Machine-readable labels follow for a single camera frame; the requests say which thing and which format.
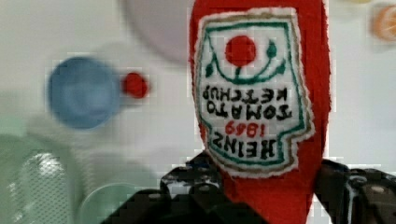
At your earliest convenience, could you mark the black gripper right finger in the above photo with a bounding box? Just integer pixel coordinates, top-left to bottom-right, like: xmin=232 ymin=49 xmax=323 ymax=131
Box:
xmin=315 ymin=160 xmax=396 ymax=224

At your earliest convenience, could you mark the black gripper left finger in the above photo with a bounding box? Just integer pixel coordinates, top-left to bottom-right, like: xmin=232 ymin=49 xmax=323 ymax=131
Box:
xmin=160 ymin=152 xmax=223 ymax=200

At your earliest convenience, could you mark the red plush ketchup bottle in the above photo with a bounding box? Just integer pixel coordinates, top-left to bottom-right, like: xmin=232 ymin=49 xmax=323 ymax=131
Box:
xmin=190 ymin=0 xmax=331 ymax=224

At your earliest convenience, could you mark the green cup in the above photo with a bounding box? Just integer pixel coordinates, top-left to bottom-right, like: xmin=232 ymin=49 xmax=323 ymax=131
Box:
xmin=77 ymin=183 xmax=144 ymax=224

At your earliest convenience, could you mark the small red toy tomato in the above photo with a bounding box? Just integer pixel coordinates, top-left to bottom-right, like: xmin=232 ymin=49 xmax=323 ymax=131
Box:
xmin=122 ymin=72 xmax=149 ymax=99

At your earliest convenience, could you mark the blue cup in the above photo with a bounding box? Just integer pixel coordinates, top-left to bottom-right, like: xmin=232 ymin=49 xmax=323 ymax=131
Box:
xmin=47 ymin=57 xmax=120 ymax=130

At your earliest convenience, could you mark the large lilac plate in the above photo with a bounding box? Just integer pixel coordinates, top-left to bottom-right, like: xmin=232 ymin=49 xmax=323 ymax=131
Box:
xmin=120 ymin=0 xmax=194 ymax=64

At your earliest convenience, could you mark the orange toy slice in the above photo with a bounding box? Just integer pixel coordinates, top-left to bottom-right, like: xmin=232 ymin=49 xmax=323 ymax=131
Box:
xmin=373 ymin=5 xmax=396 ymax=42

